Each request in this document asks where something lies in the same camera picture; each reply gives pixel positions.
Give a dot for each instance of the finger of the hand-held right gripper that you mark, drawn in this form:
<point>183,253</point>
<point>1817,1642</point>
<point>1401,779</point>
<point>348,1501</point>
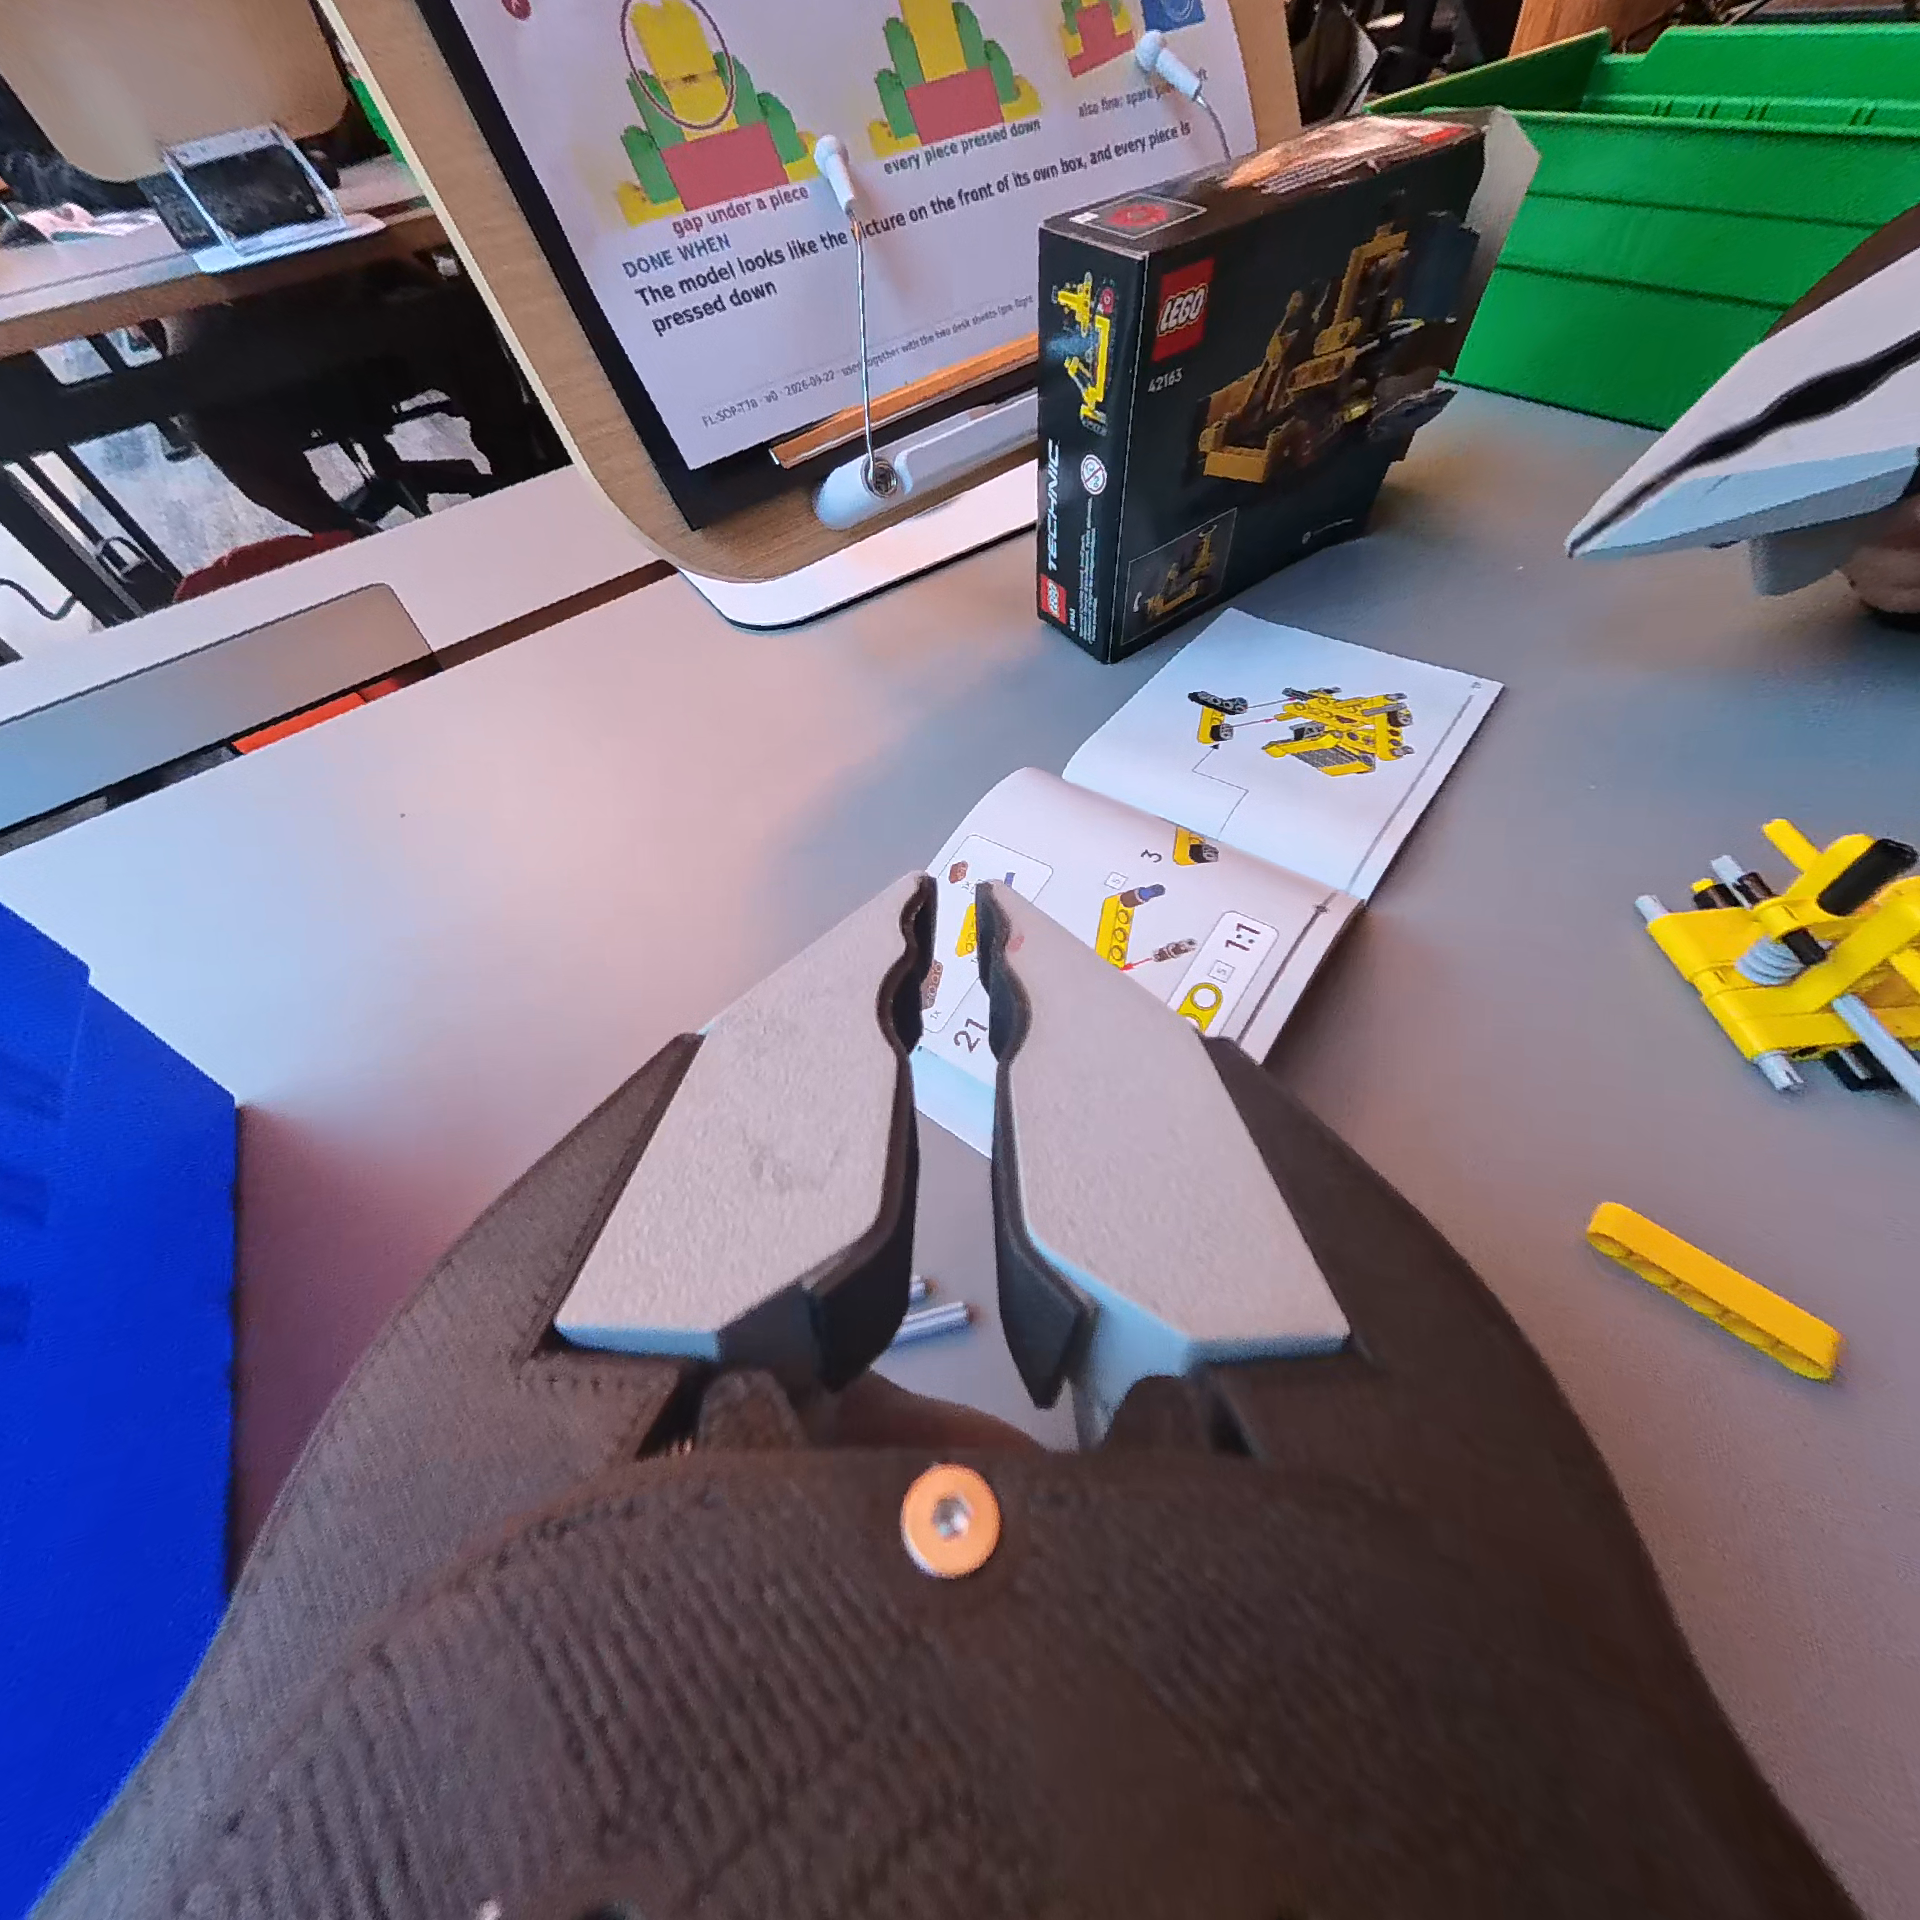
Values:
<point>1831,324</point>
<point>1801,480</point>

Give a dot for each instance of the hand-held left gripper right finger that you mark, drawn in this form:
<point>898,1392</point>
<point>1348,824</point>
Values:
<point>1154,1186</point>

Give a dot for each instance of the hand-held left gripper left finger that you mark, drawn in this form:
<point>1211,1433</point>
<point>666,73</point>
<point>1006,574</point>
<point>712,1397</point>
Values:
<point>750,1171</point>

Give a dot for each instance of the lego instruction booklet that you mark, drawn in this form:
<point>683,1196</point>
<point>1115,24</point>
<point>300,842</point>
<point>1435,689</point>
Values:
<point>1303,811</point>

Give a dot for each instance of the blue plastic bin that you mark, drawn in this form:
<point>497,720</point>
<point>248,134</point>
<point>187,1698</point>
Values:
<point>106,1350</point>

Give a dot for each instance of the yellow lego bulldozer model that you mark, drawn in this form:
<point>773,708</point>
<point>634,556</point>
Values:
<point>1770,962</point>

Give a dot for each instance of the black lego set box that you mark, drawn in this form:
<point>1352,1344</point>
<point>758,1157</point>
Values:
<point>1273,451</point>

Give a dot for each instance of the yellow lego beam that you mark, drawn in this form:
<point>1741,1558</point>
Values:
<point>1708,1287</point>

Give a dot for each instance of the person's right hand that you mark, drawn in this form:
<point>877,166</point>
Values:
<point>1890,569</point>

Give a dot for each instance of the green plastic bin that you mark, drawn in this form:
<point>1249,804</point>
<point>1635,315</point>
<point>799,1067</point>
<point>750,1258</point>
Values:
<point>1649,227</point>

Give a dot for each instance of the wooden document stand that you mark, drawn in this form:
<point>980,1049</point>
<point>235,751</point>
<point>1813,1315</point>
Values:
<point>500,257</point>
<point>152,75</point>

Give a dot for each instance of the grey office desk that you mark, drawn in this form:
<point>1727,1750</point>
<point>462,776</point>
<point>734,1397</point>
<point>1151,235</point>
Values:
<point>152,291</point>

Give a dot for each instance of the clear acrylic holder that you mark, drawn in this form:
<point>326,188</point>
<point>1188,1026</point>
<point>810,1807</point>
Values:
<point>248,193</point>

